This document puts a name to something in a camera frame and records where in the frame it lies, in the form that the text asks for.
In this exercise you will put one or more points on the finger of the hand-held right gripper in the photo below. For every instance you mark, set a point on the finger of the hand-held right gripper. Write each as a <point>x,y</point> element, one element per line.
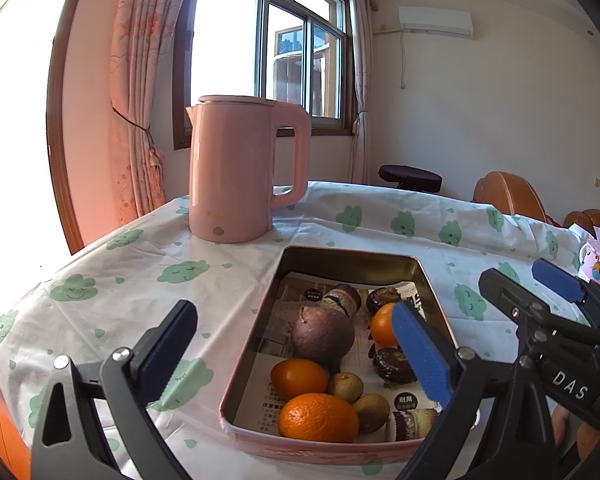
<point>505,290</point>
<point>557,280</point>

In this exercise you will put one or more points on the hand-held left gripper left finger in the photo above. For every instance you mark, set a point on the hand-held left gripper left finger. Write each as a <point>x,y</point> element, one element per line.
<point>167,345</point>

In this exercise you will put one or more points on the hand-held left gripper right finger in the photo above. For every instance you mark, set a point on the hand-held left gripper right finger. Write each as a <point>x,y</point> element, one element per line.
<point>422,355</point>

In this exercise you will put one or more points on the dark chocolate pastry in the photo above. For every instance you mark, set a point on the dark chocolate pastry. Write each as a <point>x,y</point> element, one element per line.
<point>390,365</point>
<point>380,297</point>

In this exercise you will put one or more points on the small orange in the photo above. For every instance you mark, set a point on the small orange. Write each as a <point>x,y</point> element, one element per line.
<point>297,379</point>
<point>382,327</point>

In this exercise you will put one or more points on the sesame topped brown cake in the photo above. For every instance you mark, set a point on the sesame topped brown cake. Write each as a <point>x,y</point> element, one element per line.
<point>341,300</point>
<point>410,425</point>

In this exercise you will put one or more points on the small brown kiwi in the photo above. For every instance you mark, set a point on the small brown kiwi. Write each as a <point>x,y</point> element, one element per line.
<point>345,386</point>
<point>372,410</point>

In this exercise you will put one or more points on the purple passion fruit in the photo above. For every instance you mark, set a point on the purple passion fruit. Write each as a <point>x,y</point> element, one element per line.
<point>322,337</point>

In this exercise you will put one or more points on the large orange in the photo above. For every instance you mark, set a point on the large orange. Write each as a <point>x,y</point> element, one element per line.
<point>317,417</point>

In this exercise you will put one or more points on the pink metal tray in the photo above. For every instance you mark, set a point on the pink metal tray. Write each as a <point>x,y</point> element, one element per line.
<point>345,260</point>

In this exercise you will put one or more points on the person's right hand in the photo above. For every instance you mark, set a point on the person's right hand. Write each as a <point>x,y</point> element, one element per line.
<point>561,425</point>

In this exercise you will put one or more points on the pink cartoon cup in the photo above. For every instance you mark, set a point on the pink cartoon cup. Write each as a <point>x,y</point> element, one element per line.
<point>595,265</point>

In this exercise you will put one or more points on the brown leather armchair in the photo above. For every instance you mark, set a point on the brown leather armchair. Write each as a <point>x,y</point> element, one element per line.
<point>510,195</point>

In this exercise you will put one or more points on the black round stool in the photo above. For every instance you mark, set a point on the black round stool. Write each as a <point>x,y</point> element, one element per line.
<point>410,177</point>

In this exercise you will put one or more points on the pink electric kettle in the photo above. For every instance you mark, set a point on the pink electric kettle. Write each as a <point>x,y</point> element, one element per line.
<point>230,175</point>

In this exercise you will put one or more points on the pink patterned curtain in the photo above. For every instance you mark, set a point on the pink patterned curtain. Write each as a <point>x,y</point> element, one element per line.
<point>135,110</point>

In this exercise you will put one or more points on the pale narrow curtain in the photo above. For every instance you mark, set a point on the pale narrow curtain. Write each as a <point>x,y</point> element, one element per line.
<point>362,85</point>

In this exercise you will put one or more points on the white air conditioner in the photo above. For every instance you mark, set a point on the white air conditioner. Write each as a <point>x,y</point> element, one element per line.
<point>436,22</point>

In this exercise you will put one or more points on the sliding glass window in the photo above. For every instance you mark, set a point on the sliding glass window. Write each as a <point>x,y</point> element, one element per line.
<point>230,50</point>

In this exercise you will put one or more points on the wooden door frame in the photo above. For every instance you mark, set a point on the wooden door frame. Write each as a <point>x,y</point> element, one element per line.
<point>62,160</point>

